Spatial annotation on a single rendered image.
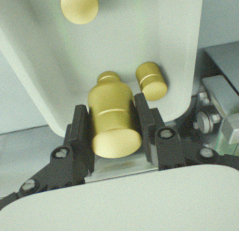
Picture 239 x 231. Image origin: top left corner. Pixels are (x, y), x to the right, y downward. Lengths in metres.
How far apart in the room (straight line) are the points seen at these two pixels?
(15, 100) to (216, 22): 0.32
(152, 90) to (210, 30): 0.12
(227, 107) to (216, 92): 0.03
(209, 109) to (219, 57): 0.08
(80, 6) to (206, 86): 0.16
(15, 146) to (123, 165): 0.19
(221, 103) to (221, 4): 0.13
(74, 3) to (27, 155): 0.25
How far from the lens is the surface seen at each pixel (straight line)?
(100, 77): 0.29
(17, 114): 0.39
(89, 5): 0.21
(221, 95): 0.26
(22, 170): 0.36
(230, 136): 0.23
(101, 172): 0.31
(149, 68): 0.28
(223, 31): 0.34
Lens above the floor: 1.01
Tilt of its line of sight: 43 degrees down
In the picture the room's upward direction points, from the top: 171 degrees clockwise
